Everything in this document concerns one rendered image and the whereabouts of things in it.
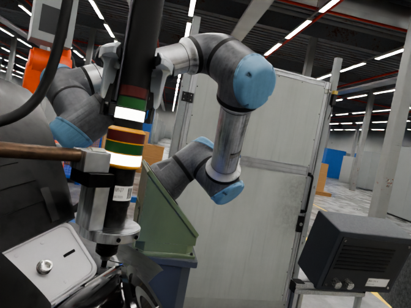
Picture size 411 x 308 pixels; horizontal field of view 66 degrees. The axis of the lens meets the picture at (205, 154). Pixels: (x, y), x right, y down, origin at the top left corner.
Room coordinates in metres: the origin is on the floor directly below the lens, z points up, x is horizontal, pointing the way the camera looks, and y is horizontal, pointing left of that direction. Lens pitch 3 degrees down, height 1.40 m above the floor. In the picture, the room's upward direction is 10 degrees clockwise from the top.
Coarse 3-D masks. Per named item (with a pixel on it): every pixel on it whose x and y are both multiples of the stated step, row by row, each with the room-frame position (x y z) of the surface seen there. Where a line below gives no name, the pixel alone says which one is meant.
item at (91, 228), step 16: (80, 160) 0.32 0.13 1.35; (96, 160) 0.33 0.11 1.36; (80, 176) 0.33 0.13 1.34; (96, 176) 0.32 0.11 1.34; (112, 176) 0.34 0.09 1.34; (80, 192) 0.35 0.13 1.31; (96, 192) 0.33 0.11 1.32; (80, 208) 0.34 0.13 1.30; (96, 208) 0.33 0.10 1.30; (80, 224) 0.34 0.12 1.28; (96, 224) 0.34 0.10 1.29; (128, 224) 0.38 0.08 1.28; (96, 240) 0.33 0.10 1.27; (112, 240) 0.34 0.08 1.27; (128, 240) 0.35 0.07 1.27
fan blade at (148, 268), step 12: (84, 240) 0.54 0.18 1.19; (120, 252) 0.53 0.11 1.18; (132, 252) 0.58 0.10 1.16; (96, 264) 0.45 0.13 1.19; (108, 264) 0.46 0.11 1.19; (132, 264) 0.50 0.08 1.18; (144, 264) 0.54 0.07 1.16; (156, 264) 0.60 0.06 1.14; (96, 276) 0.42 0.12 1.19; (144, 276) 0.47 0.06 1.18
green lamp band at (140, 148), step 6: (108, 144) 0.35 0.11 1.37; (114, 144) 0.35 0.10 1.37; (120, 144) 0.35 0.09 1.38; (126, 144) 0.35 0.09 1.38; (108, 150) 0.35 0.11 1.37; (114, 150) 0.35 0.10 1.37; (120, 150) 0.35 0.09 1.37; (126, 150) 0.35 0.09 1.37; (132, 150) 0.35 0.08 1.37; (138, 150) 0.36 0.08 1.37
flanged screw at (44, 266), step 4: (44, 260) 0.28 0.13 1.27; (48, 260) 0.28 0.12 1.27; (40, 264) 0.27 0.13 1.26; (44, 264) 0.28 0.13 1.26; (48, 264) 0.28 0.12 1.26; (52, 264) 0.28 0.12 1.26; (36, 268) 0.28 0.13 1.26; (40, 268) 0.27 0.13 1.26; (44, 268) 0.27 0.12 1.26; (48, 268) 0.28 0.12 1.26; (40, 272) 0.28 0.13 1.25; (44, 272) 0.27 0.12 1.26; (48, 272) 0.28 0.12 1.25
